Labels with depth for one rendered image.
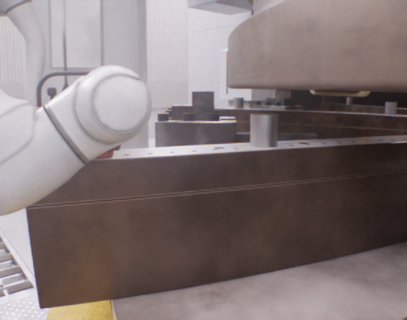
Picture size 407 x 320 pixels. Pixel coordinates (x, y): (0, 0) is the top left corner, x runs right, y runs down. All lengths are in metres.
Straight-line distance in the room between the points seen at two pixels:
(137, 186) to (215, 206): 0.22
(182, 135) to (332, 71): 1.17
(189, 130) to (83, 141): 1.50
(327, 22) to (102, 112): 0.69
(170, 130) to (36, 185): 1.52
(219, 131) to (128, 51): 2.45
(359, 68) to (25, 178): 0.72
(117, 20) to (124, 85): 3.76
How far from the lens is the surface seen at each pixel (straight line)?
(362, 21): 0.91
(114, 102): 0.44
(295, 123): 2.89
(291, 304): 1.00
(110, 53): 4.12
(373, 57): 0.87
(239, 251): 1.06
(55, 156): 0.49
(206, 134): 1.96
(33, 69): 1.37
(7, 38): 14.45
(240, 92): 4.94
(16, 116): 0.50
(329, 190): 1.16
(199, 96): 2.07
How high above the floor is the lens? 0.85
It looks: 11 degrees down
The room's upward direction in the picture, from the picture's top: straight up
